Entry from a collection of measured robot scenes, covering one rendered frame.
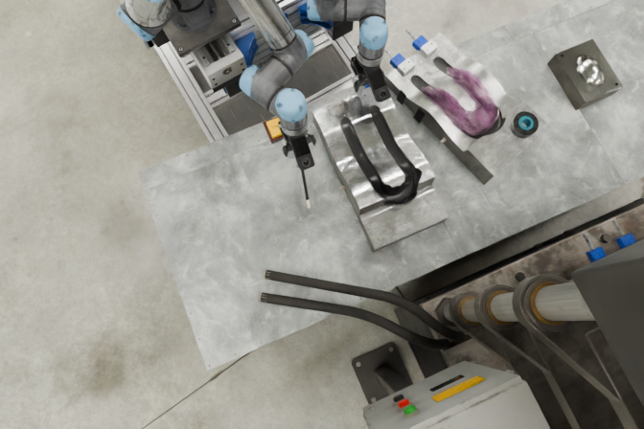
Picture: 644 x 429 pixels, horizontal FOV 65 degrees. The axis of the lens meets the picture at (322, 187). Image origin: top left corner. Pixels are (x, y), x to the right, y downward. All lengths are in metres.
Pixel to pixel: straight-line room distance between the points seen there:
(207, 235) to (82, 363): 1.18
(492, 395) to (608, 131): 1.22
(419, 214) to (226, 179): 0.65
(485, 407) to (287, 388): 1.55
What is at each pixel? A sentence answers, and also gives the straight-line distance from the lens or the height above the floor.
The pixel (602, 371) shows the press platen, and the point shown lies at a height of 1.54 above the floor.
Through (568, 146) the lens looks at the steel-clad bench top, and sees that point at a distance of 1.95.
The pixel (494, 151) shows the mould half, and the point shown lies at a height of 0.91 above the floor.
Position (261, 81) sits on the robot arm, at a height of 1.29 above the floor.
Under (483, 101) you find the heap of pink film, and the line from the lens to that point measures 1.79.
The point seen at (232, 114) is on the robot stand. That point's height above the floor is 0.21.
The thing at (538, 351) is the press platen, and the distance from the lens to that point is 1.26.
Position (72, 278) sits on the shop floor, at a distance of 2.75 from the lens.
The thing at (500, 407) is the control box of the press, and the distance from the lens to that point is 1.05.
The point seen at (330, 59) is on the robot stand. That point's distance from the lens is 2.57.
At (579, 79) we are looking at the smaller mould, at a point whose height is 0.87.
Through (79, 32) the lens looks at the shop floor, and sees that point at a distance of 3.20.
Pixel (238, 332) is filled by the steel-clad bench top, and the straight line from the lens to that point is 1.68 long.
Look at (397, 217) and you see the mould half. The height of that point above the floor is 0.86.
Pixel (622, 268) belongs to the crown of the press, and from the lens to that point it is 0.62.
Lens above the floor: 2.46
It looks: 75 degrees down
